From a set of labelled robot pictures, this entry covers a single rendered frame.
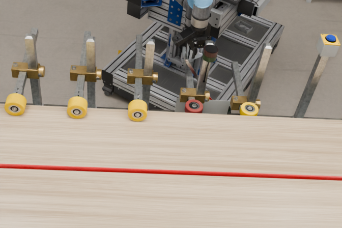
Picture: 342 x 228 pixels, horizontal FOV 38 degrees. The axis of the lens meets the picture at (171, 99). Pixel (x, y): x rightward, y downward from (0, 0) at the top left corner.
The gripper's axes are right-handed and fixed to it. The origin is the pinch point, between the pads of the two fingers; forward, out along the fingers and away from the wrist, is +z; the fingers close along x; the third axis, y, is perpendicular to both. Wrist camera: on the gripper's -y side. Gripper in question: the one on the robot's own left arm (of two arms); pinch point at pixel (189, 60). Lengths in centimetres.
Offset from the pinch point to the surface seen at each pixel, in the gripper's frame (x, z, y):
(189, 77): 1.9, 13.0, 2.7
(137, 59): 9.7, 2.9, -21.3
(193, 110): -22.7, 8.4, -6.4
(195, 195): -63, 9, -23
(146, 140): -32.6, 8.9, -31.7
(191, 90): -7.5, 12.0, -0.5
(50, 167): -100, -76, -79
